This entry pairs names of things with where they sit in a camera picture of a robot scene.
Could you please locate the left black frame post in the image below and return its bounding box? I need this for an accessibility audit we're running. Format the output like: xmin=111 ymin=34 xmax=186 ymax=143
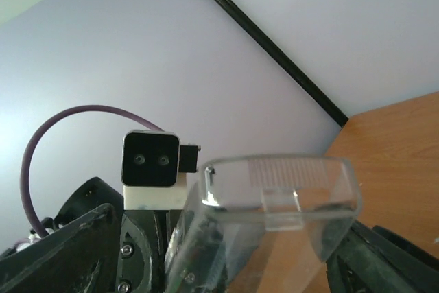
xmin=214 ymin=0 xmax=348 ymax=128

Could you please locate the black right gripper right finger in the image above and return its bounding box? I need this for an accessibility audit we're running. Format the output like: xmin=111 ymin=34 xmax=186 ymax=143
xmin=326 ymin=221 xmax=438 ymax=292

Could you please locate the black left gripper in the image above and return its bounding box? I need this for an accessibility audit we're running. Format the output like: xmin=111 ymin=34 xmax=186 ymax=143
xmin=54 ymin=177 xmax=182 ymax=292

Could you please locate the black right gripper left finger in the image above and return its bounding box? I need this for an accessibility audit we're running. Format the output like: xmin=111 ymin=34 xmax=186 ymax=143
xmin=1 ymin=204 xmax=120 ymax=292

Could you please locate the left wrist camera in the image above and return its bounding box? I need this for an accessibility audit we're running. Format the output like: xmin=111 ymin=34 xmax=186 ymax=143
xmin=121 ymin=130 xmax=201 ymax=211

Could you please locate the clear plastic metronome cover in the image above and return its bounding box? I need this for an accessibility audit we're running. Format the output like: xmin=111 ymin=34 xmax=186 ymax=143
xmin=165 ymin=154 xmax=361 ymax=292

